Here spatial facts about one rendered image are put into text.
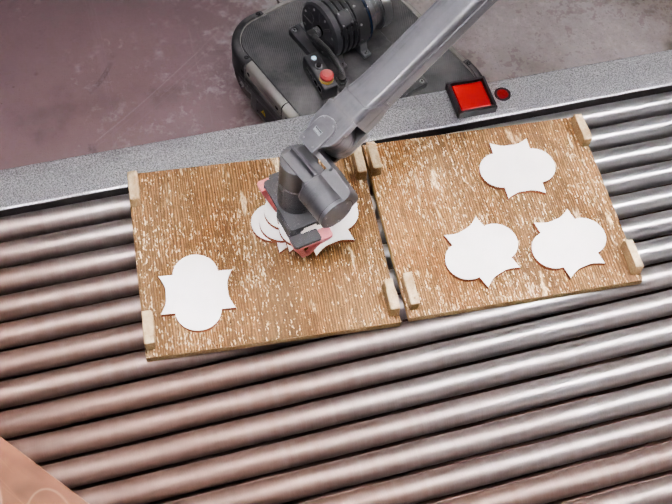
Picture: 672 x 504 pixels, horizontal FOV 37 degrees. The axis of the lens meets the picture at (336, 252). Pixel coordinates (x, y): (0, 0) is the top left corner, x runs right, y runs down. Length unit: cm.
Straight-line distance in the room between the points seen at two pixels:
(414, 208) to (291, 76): 113
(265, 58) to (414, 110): 101
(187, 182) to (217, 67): 140
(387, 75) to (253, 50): 141
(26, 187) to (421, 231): 68
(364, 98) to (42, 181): 63
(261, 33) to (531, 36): 92
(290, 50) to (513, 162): 118
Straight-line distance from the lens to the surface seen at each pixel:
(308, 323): 162
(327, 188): 146
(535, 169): 183
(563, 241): 176
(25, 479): 145
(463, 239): 172
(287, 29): 291
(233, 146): 182
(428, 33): 148
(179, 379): 160
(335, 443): 157
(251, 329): 162
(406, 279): 164
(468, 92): 193
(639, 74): 207
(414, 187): 177
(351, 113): 147
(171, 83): 310
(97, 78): 314
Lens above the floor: 239
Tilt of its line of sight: 60 degrees down
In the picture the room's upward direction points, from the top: 8 degrees clockwise
